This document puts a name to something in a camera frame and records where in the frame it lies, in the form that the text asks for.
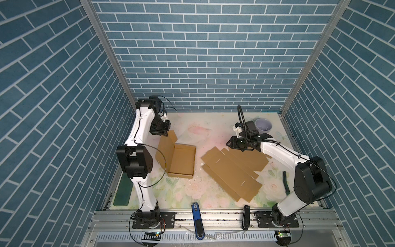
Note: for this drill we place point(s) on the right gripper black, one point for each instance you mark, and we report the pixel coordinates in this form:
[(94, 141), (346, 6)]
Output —
[(232, 143)]

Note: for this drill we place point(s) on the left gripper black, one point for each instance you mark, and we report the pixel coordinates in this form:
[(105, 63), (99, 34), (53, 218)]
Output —
[(163, 131)]

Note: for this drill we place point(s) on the cardboard box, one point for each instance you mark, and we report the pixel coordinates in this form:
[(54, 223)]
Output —
[(177, 160)]

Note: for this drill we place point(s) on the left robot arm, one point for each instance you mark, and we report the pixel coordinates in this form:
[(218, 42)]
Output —
[(137, 162)]

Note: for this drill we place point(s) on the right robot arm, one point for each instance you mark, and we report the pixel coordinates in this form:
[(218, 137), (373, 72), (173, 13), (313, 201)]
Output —
[(311, 179)]

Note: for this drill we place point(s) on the lavender ceramic cup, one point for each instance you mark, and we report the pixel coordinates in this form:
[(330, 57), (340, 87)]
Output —
[(263, 125)]

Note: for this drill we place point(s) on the dark green flat object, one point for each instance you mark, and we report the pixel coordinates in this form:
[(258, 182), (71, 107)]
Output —
[(124, 191)]

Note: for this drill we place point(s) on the blue black handheld tool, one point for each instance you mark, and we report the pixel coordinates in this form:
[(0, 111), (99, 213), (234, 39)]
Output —
[(197, 220)]

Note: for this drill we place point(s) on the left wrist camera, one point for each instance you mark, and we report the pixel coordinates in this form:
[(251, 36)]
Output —
[(163, 113)]

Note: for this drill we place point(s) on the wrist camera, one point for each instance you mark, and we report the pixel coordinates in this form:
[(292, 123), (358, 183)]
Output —
[(244, 128), (163, 113)]

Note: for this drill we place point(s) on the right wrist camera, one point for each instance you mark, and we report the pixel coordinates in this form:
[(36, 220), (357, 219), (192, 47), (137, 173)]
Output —
[(244, 128)]

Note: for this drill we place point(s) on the green handled pliers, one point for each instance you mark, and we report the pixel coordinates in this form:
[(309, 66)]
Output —
[(285, 183)]

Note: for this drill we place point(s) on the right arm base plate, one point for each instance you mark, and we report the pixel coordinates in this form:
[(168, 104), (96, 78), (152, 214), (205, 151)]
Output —
[(269, 219)]

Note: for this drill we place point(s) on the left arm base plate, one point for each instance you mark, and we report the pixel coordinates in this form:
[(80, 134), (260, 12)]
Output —
[(146, 220)]

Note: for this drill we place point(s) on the aluminium front rail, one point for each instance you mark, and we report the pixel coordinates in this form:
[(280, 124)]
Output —
[(217, 220)]

